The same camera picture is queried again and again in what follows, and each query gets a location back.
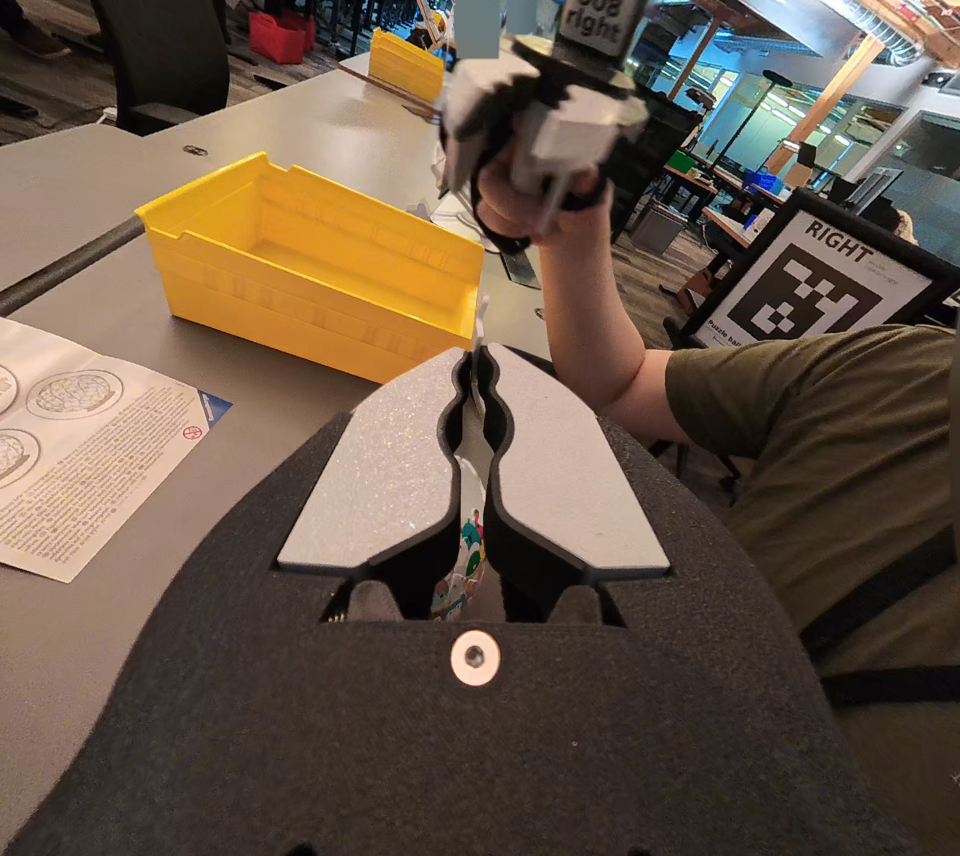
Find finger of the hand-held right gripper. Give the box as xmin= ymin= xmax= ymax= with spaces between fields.
xmin=439 ymin=117 xmax=519 ymax=197
xmin=444 ymin=56 xmax=560 ymax=124

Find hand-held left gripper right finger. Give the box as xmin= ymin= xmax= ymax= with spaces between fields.
xmin=478 ymin=343 xmax=672 ymax=583

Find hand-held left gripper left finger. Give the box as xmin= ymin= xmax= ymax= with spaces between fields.
xmin=276 ymin=346 xmax=472 ymax=571

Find colourful puzzle piece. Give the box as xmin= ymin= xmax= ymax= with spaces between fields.
xmin=429 ymin=296 xmax=498 ymax=623

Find yellow plastic bin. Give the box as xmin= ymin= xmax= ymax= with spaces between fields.
xmin=133 ymin=151 xmax=489 ymax=386

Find person's right forearm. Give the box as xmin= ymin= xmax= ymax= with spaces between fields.
xmin=536 ymin=219 xmax=697 ymax=448

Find person's right hand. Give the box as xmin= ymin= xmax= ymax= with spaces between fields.
xmin=472 ymin=142 xmax=610 ymax=250

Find white monitor base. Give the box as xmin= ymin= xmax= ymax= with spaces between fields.
xmin=431 ymin=192 xmax=490 ymax=232

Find small distant yellow bin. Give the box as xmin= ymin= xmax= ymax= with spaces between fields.
xmin=367 ymin=27 xmax=447 ymax=105

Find dark flat plate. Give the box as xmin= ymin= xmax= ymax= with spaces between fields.
xmin=499 ymin=249 xmax=543 ymax=290

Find black mesh office chair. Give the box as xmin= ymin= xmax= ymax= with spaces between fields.
xmin=606 ymin=87 xmax=704 ymax=244

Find grey waste bin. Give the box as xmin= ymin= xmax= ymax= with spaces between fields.
xmin=630 ymin=204 xmax=689 ymax=256

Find red bin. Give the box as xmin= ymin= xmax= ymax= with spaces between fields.
xmin=247 ymin=10 xmax=318 ymax=65

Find person's olive shirt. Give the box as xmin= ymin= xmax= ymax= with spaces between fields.
xmin=663 ymin=322 xmax=960 ymax=856

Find white instruction leaflet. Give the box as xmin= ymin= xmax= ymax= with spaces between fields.
xmin=0 ymin=316 xmax=235 ymax=585

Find black framed tag sign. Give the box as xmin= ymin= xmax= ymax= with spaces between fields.
xmin=681 ymin=189 xmax=960 ymax=351

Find black strap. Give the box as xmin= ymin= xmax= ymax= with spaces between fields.
xmin=798 ymin=526 xmax=960 ymax=709

